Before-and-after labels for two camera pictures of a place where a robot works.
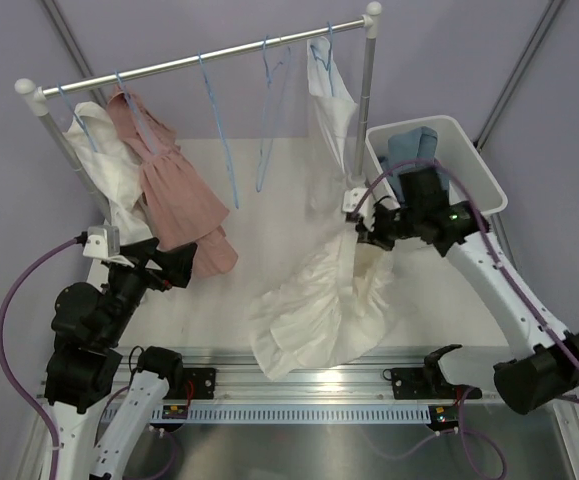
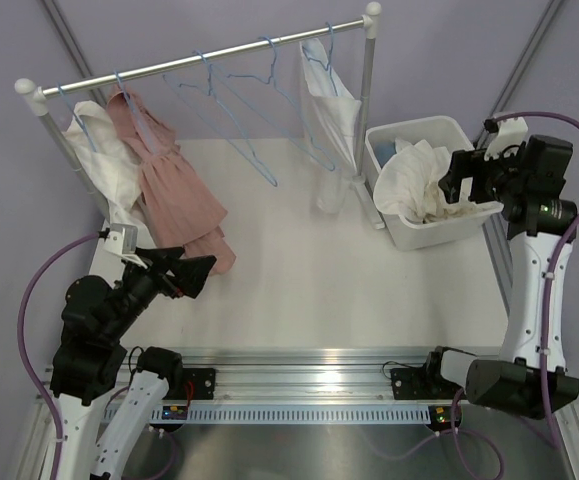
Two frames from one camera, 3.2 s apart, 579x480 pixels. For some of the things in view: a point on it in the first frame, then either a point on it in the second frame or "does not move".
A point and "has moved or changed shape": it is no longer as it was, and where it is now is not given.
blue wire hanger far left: x=76 y=117 does not move
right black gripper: x=366 y=235 → x=474 y=165
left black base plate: x=197 y=384 does not move
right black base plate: x=428 y=383 does not move
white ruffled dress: x=331 y=308 has moved or changed shape
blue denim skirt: x=413 y=145 → x=384 y=152
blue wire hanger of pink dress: x=134 y=111 does not move
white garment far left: x=115 y=168 does not move
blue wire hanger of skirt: x=272 y=107 → x=328 y=165
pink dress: x=181 y=205 does not move
